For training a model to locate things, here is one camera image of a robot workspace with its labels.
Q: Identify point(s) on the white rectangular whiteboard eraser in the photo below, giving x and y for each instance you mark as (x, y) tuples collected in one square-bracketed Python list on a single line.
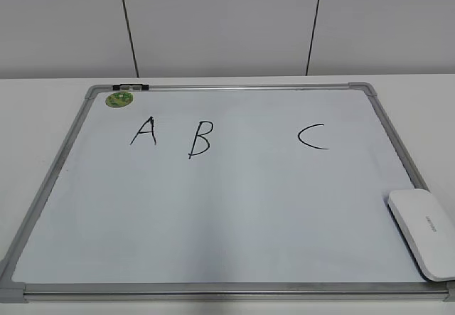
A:
[(428, 231)]

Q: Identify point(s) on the green round magnet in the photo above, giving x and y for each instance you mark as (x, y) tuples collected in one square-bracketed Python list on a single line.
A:
[(119, 99)]

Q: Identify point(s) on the white magnetic whiteboard grey frame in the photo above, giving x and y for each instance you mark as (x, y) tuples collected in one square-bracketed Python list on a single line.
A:
[(222, 192)]

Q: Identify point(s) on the black clip on board frame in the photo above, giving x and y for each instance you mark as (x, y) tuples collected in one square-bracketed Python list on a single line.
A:
[(139, 87)]

